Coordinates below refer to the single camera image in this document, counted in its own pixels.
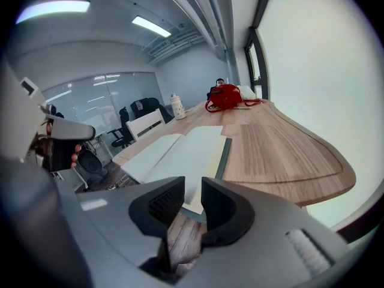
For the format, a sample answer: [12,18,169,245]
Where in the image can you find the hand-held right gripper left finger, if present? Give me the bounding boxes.
[128,176,186,237]

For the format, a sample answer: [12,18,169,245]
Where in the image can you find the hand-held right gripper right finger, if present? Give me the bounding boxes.
[201,177,256,247]

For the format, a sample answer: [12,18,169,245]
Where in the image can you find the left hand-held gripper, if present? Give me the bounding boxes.
[2,61,97,172]

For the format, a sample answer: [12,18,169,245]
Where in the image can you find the papers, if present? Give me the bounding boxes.
[119,125,233,225]

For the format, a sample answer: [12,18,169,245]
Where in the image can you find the person's left hand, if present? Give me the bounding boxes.
[70,144,82,169]

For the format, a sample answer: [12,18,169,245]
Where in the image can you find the black round floor appliance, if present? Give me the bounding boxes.
[74,149,108,183]

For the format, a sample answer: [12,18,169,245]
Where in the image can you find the black office chair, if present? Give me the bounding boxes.
[107,106,135,149]
[143,97,175,124]

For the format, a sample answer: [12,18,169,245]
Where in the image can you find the white wooden chair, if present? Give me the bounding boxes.
[125,108,167,143]

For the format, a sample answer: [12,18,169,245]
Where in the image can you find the light wooden table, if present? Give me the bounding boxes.
[112,98,357,219]

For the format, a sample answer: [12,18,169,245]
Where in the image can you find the white dotted bottle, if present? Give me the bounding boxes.
[170,92,187,121]

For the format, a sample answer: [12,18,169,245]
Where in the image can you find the red bag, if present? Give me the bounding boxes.
[205,83,265,114]

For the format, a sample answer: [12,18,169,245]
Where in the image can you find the long ceiling light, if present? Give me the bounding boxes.
[16,0,91,25]
[131,15,172,38]

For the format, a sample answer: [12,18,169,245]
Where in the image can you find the white ceiling air vent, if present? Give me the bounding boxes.
[148,39,172,57]

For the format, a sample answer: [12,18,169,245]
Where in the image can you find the white plastic bag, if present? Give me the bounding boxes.
[236,84,257,100]

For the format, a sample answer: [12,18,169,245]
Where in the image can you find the black window frame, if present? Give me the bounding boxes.
[244,0,276,101]

